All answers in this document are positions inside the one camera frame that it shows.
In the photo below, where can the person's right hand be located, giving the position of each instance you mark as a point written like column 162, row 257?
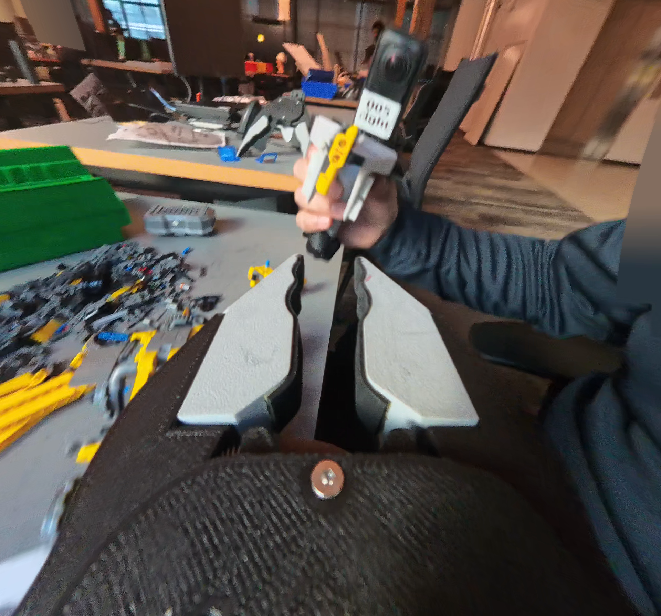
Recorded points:
column 372, row 218

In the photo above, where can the printed paper sheet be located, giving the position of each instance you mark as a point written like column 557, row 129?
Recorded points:
column 165, row 135

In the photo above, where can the spare grey black gripper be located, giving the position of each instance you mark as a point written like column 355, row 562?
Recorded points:
column 279, row 115

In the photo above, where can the pile of toy building pieces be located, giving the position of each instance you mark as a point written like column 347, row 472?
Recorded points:
column 93, row 290

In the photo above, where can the green plastic bin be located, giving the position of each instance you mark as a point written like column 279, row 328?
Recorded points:
column 51, row 203

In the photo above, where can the blue plastic bin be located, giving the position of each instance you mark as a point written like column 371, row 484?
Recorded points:
column 317, row 86

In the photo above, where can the small blue plastic part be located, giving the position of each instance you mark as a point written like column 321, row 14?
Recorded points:
column 266, row 157
column 228, row 154

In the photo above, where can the wooden-edged table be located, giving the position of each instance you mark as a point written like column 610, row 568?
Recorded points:
column 77, row 135

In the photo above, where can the person's right forearm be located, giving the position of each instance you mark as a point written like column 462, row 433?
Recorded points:
column 490, row 275

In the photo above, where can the yellow toy beam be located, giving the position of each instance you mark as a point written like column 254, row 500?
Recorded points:
column 335, row 159

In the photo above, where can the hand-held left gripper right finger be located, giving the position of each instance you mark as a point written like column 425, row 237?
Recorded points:
column 413, row 363

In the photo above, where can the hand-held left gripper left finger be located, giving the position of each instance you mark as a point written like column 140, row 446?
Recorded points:
column 242, row 357

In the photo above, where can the grey plastic case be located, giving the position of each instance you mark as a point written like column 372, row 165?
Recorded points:
column 178, row 221

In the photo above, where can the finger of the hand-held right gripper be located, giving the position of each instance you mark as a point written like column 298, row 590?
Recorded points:
column 366, row 177
column 320, row 141

